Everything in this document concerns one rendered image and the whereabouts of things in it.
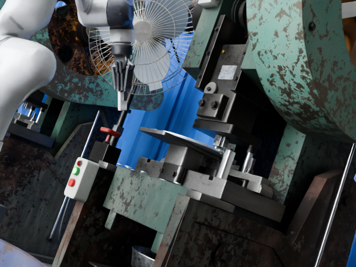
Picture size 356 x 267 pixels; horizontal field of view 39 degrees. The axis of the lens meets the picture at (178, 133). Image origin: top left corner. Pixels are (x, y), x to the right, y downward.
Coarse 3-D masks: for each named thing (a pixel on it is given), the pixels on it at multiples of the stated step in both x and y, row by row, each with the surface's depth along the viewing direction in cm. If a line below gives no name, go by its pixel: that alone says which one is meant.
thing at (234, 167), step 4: (204, 160) 168; (208, 160) 166; (212, 160) 165; (220, 160) 162; (204, 164) 167; (208, 164) 166; (212, 164) 164; (216, 164) 163; (232, 164) 165; (212, 168) 164; (216, 168) 162; (232, 168) 166; (236, 168) 167
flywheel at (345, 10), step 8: (344, 0) 140; (352, 0) 142; (344, 8) 131; (352, 8) 134; (344, 16) 132; (352, 16) 134; (344, 24) 141; (352, 24) 143; (344, 32) 143; (352, 32) 144; (352, 40) 144; (352, 48) 145; (352, 56) 145
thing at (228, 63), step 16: (224, 48) 175; (240, 48) 169; (224, 64) 172; (224, 80) 169; (208, 96) 168; (224, 96) 163; (240, 96) 164; (208, 112) 165; (224, 112) 164; (240, 112) 165; (256, 112) 170
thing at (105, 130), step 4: (104, 128) 179; (108, 128) 178; (104, 132) 183; (108, 132) 178; (112, 132) 179; (116, 132) 180; (108, 136) 181; (116, 136) 181; (120, 136) 182; (108, 140) 181
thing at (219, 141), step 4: (216, 136) 171; (220, 136) 170; (216, 140) 170; (220, 140) 169; (224, 140) 169; (228, 140) 170; (212, 144) 172; (216, 144) 170; (220, 144) 169; (224, 144) 169; (224, 148) 171
